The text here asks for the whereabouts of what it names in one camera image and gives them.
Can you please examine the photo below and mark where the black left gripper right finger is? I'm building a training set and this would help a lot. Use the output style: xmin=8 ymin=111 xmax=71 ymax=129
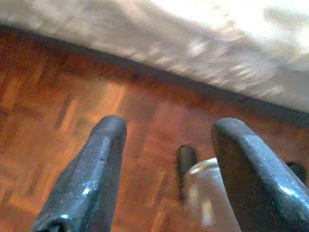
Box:
xmin=211 ymin=117 xmax=309 ymax=232

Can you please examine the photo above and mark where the grey floral bed duvet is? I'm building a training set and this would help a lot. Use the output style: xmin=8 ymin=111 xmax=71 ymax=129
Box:
xmin=0 ymin=0 xmax=309 ymax=113

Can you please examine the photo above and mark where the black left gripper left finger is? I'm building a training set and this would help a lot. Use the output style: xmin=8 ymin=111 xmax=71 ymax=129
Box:
xmin=31 ymin=115 xmax=128 ymax=232

